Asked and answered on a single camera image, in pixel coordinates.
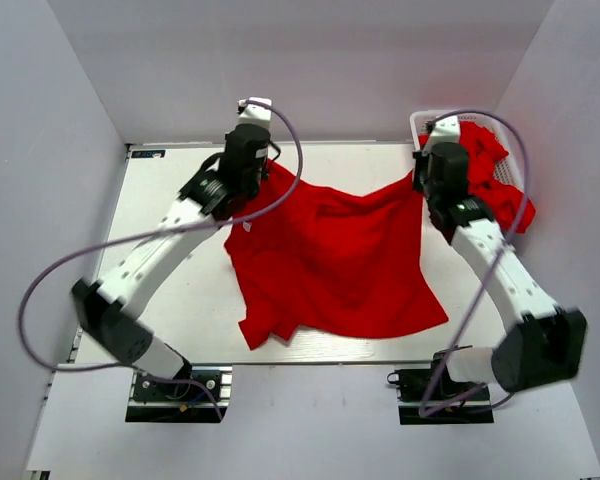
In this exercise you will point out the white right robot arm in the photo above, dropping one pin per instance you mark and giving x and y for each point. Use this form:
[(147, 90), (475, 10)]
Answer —
[(543, 342)]

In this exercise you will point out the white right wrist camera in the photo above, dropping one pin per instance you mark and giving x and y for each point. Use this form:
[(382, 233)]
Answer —
[(445, 130)]

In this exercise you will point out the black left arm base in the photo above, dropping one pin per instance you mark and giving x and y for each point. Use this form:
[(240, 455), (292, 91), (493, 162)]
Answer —
[(152, 402)]

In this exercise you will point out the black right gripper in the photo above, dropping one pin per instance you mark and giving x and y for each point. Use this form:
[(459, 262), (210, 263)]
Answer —
[(422, 158)]

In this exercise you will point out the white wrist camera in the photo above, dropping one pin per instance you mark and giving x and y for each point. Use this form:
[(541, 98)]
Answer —
[(255, 111), (445, 130)]

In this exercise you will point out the red t shirt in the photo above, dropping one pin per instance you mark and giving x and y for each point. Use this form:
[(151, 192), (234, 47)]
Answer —
[(335, 262)]

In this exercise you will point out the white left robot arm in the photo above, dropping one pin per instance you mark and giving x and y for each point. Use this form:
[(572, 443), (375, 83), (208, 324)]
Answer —
[(109, 309)]

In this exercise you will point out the red t shirts pile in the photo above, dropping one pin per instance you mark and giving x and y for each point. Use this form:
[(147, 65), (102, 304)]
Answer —
[(488, 198)]

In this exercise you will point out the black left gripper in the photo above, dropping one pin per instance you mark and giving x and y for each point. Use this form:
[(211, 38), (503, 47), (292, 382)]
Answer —
[(262, 169)]

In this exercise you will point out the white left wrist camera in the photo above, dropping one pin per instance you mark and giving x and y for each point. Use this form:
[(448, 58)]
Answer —
[(255, 111)]

